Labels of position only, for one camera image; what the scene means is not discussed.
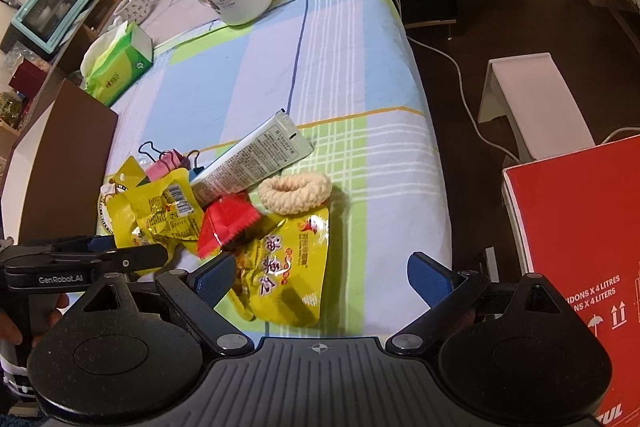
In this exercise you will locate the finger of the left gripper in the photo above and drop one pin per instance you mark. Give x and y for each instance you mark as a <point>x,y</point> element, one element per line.
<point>134,259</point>
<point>84,244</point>

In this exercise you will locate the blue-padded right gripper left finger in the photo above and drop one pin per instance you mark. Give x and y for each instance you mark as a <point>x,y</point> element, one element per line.
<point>193,298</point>

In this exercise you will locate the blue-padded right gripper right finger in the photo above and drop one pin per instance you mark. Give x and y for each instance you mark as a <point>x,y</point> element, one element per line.
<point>451,298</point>

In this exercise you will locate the small yellow snack packet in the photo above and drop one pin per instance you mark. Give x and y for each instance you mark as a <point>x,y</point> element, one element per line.
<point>162,212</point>

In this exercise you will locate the red candy packet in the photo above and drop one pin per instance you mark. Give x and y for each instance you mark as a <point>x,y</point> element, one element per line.
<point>224,220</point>

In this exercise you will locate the large yellow snack packet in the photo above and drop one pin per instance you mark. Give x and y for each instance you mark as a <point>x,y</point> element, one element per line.
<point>280,268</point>

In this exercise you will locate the black binder clip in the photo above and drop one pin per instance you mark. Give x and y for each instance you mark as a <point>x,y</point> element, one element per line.
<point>149,153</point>

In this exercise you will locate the white cream tube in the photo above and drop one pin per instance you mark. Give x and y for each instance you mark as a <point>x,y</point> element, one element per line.
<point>274,145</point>

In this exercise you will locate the green balm card pack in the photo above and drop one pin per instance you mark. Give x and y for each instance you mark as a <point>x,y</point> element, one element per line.
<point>129,175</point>

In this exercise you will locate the pink binder clip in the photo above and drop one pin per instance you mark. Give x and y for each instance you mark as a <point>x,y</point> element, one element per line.
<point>165,163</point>

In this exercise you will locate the person's hand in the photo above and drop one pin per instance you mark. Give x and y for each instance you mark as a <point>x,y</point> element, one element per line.
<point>11,333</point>

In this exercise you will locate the brown white storage box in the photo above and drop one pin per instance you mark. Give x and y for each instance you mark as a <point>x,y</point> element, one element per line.
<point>52,183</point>

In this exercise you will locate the red cardboard box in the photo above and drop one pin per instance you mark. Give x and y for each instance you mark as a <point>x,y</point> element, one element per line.
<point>576,220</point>

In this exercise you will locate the green tissue pack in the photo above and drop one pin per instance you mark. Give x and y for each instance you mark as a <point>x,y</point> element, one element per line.
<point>115,61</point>

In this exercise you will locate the white stool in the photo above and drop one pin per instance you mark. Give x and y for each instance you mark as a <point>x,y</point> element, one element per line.
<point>531,93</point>

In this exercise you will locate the mint toaster oven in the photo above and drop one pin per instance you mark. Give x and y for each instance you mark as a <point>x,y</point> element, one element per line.
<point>46,22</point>

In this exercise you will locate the small dotted cup with spoon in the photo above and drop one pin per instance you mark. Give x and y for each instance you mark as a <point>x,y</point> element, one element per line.
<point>133,10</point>

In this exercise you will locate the plaid checkered tablecloth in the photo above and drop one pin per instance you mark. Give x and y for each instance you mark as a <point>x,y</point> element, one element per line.
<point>344,72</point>

